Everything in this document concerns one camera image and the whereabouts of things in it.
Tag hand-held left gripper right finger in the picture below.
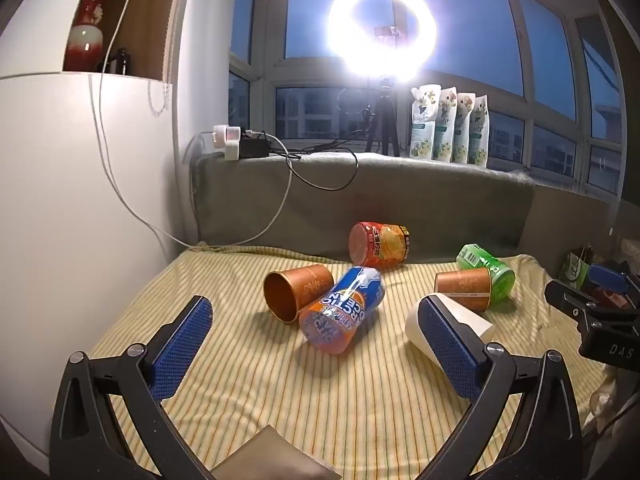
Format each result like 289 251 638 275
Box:
415 295 584 480

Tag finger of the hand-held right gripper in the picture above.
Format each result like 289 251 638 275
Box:
587 262 632 295
544 280 608 333

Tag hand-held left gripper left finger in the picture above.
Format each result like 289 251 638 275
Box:
50 296 216 480

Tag white paper cup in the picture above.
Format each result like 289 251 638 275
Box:
405 294 496 357

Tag copper paper cup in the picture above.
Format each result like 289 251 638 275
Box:
434 267 494 314
263 262 335 324

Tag green printed cup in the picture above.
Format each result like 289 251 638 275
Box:
456 243 516 306

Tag blue and orange printed cup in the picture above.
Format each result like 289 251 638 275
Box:
298 266 386 356

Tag red and orange snack cup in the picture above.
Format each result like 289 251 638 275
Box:
349 221 412 269

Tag green packet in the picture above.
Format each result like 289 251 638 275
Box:
564 244 597 290

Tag pale plastic bag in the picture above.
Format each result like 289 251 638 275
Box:
588 360 640 430

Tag yellow striped blanket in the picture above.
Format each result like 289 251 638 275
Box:
89 244 603 480

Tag grey blanket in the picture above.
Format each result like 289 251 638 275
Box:
192 151 537 264

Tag white cabinet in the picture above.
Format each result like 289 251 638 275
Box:
0 0 203 461

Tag white floral refill pouch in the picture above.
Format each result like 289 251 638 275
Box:
452 92 476 165
433 87 459 163
467 95 490 169
409 84 444 160

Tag white plug adapter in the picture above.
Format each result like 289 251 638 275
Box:
212 124 242 162

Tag black power adapter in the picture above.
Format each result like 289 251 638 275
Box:
240 130 272 159

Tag black tripod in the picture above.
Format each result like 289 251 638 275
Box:
363 76 401 159

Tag black bottle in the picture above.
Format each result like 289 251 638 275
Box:
102 47 132 76

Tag red and white vase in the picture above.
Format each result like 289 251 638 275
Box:
64 0 115 72

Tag short white cable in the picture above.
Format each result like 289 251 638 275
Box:
199 135 292 252

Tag black cable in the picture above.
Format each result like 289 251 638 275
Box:
269 134 359 192

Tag long white cable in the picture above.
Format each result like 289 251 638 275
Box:
89 0 201 250

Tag white coiled cord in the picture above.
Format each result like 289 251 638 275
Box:
147 79 169 115

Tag window frame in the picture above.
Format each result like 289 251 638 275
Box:
228 0 632 202

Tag ring light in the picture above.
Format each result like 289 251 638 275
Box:
327 0 439 82

